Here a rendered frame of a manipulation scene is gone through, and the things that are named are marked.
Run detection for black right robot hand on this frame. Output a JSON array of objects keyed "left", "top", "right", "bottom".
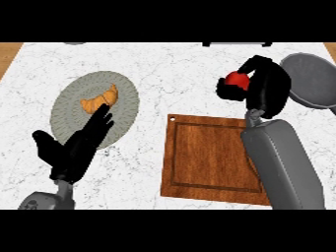
[{"left": 215, "top": 54, "right": 294, "bottom": 120}]

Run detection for golden croissant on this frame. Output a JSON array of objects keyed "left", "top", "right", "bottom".
[{"left": 79, "top": 83, "right": 121, "bottom": 115}]

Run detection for brown wooden cutting board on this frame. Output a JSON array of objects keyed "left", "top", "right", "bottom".
[{"left": 159, "top": 113, "right": 273, "bottom": 207}]

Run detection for grey round plate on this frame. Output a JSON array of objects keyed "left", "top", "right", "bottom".
[{"left": 49, "top": 70, "right": 141, "bottom": 152}]

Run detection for red tomato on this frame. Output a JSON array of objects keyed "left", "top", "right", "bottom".
[{"left": 224, "top": 70, "right": 252, "bottom": 92}]

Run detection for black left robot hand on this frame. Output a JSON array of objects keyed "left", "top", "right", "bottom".
[{"left": 32, "top": 103, "right": 116, "bottom": 185}]

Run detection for grey frying pan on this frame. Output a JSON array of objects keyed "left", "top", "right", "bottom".
[{"left": 279, "top": 52, "right": 336, "bottom": 128}]

